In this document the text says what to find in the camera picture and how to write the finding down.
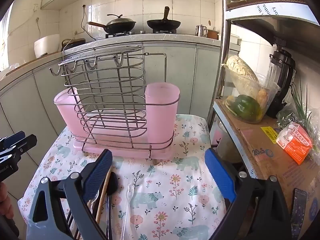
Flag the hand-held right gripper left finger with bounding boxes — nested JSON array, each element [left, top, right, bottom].
[[26, 149, 113, 240]]

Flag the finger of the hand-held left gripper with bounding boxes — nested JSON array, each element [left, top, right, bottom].
[[0, 134, 38, 159], [0, 131, 25, 148]]

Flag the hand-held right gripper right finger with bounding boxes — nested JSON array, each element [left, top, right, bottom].
[[204, 147, 293, 240]]

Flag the black plastic spoon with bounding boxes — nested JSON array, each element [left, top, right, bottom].
[[106, 171, 120, 240]]

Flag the small metal spoon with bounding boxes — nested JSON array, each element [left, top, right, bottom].
[[86, 191, 100, 214]]

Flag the clear plastic fork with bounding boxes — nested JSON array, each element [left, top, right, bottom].
[[121, 182, 133, 240]]

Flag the pink wire utensil rack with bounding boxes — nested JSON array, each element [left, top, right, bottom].
[[49, 45, 181, 165]]

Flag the person's left hand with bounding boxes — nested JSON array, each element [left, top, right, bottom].
[[0, 181, 14, 219]]

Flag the translucent plastic jug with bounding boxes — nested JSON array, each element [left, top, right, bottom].
[[216, 130, 240, 163]]

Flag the kitchen counter with cabinets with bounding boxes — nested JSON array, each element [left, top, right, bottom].
[[0, 34, 242, 140]]

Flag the brown cardboard shelf liner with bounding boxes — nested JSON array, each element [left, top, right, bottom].
[[216, 99, 320, 230]]

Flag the floral printed cloth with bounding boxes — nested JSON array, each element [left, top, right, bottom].
[[17, 114, 227, 240]]

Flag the green bell pepper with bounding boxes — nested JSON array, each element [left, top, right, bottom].
[[234, 94, 262, 120]]

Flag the orange white packet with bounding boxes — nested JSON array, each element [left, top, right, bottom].
[[276, 122, 314, 165]]

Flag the yellow vegetable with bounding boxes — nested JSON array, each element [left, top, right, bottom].
[[257, 89, 268, 108]]

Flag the window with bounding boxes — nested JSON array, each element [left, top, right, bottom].
[[0, 4, 14, 72]]

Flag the clear plastic container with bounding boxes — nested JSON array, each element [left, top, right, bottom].
[[222, 64, 280, 124]]

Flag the white rice cooker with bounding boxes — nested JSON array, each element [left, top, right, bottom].
[[34, 34, 60, 58]]

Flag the bagged green onions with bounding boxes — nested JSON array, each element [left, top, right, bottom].
[[276, 77, 320, 155]]

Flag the napa cabbage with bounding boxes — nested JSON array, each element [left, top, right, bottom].
[[226, 55, 260, 95]]

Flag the black countertop appliance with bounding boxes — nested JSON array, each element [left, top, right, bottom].
[[61, 38, 86, 52]]

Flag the black blender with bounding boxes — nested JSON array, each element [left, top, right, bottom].
[[265, 50, 297, 119]]

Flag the gas stove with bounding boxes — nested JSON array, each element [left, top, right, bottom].
[[105, 29, 177, 38]]

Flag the steel kettle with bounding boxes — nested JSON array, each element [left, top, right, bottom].
[[195, 25, 208, 37]]

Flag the metal shelf rack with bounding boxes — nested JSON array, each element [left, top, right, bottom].
[[207, 0, 320, 240]]

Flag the dark wok with lid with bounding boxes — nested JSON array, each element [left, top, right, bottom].
[[87, 14, 137, 34]]

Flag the black wok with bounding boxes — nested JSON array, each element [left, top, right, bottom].
[[147, 6, 181, 30]]

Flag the printed cardboard sheet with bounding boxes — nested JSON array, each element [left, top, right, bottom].
[[225, 0, 307, 12]]

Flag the black power cable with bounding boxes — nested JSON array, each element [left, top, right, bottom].
[[80, 4, 98, 40]]

